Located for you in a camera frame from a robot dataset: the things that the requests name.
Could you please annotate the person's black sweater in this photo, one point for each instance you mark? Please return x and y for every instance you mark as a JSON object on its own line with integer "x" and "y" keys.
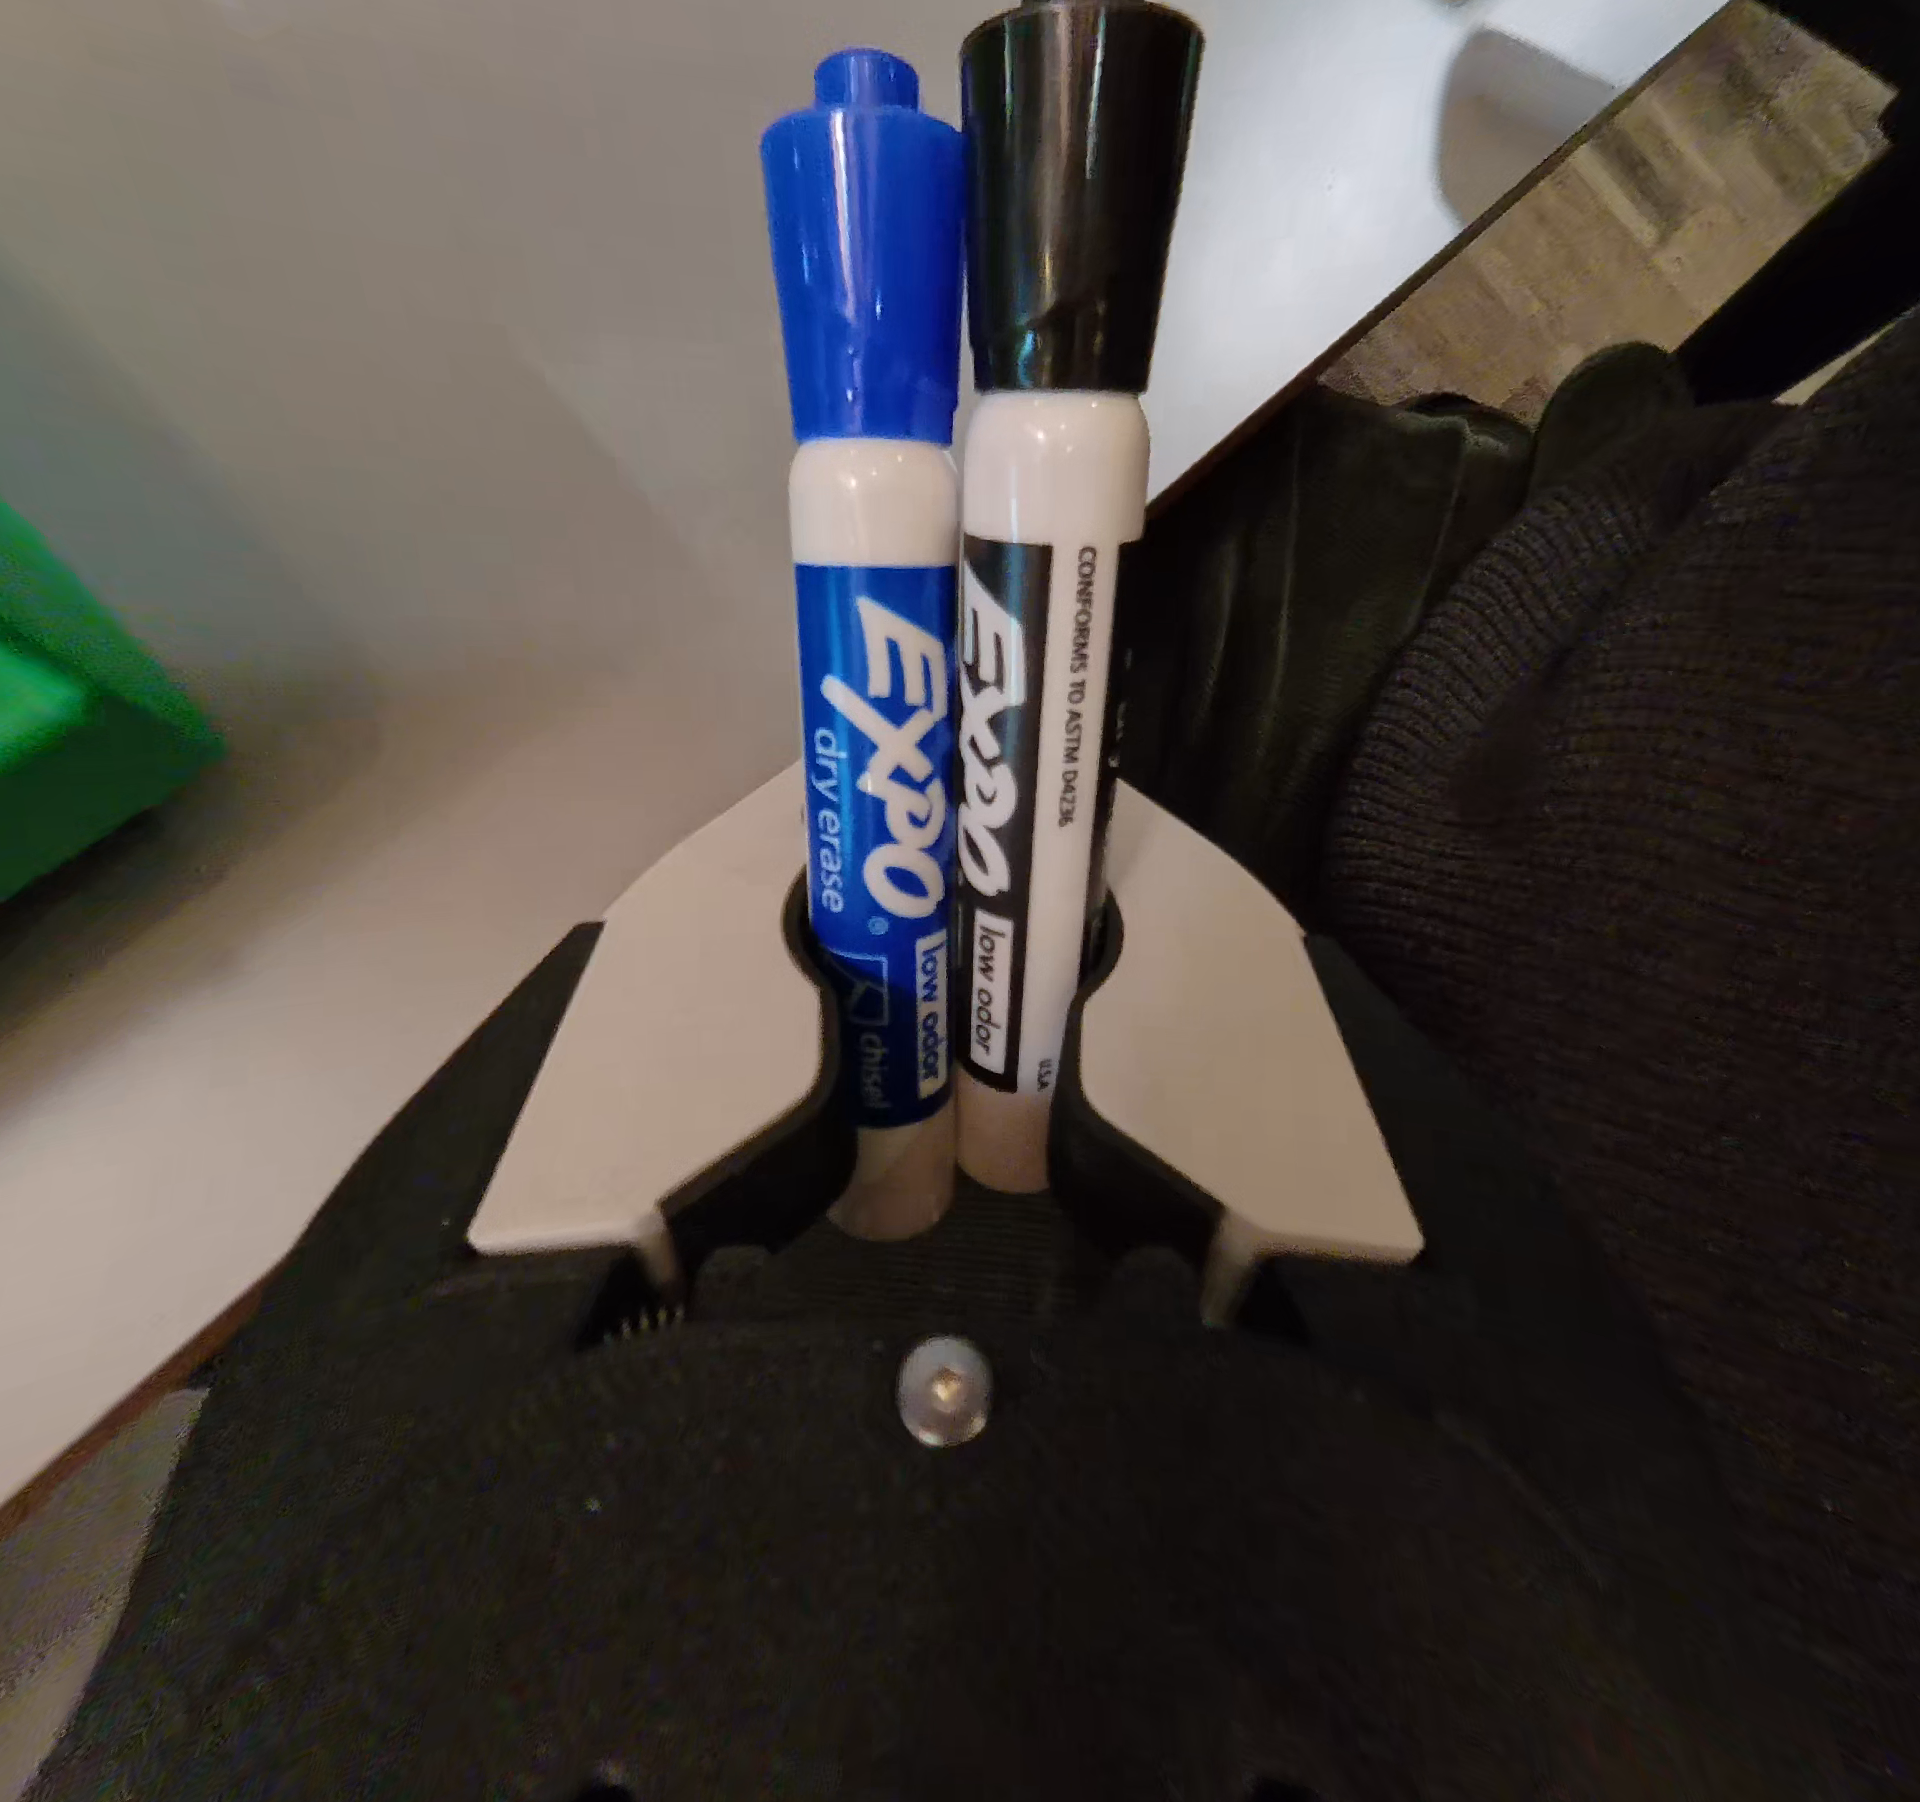
{"x": 1650, "y": 1007}

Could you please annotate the blue dry erase marker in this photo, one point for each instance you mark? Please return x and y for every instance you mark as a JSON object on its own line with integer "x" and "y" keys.
{"x": 870, "y": 333}

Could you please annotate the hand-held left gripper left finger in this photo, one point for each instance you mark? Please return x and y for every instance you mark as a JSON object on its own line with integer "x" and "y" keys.
{"x": 675, "y": 1066}

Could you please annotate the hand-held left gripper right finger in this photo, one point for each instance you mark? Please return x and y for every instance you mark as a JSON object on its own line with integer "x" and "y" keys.
{"x": 1245, "y": 1081}

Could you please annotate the green plastic bin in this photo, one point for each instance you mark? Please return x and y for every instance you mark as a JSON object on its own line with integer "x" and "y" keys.
{"x": 90, "y": 721}

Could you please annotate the black dry erase marker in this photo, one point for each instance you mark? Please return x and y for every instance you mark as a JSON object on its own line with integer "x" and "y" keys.
{"x": 1073, "y": 255}

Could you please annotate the person's dark green pants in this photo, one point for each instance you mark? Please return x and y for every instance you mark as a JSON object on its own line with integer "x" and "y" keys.
{"x": 1320, "y": 601}

